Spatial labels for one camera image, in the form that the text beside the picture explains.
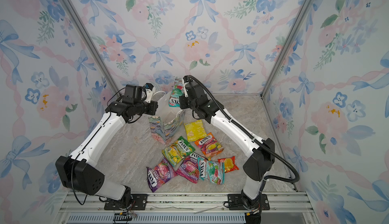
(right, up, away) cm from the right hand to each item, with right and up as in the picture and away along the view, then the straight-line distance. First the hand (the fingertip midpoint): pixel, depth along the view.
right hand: (182, 94), depth 77 cm
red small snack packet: (+26, -38, +7) cm, 47 cm away
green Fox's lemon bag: (-5, -32, +11) cm, 35 cm away
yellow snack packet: (+6, -21, +21) cm, 30 cm away
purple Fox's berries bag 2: (-12, -42, +3) cm, 43 cm away
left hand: (-13, -5, +3) cm, 14 cm away
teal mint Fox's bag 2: (+15, -40, +3) cm, 43 cm away
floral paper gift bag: (-10, -18, +2) cm, 21 cm away
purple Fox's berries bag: (+3, -40, +5) cm, 40 cm away
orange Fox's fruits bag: (+15, -29, +13) cm, 35 cm away
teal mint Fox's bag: (-2, +2, 0) cm, 3 cm away
